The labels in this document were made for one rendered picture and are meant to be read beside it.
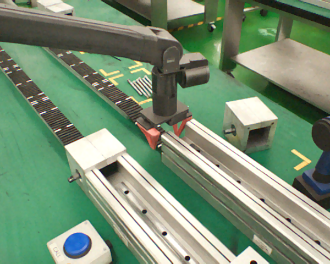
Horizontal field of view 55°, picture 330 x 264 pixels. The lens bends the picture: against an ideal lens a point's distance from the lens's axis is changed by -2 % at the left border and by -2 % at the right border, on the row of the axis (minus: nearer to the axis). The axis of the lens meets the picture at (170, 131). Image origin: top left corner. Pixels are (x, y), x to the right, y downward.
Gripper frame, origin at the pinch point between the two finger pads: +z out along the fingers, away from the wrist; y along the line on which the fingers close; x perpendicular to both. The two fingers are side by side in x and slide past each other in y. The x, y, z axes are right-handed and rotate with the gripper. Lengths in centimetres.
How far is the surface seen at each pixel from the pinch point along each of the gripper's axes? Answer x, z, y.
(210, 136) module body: -12.0, -6.7, 3.6
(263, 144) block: -17.1, -0.1, 17.6
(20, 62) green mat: 71, 2, -13
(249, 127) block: -15.4, -6.8, 12.9
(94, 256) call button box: -20.1, -4.3, -30.3
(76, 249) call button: -18.1, -5.6, -32.3
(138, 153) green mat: 1.5, 1.7, -7.1
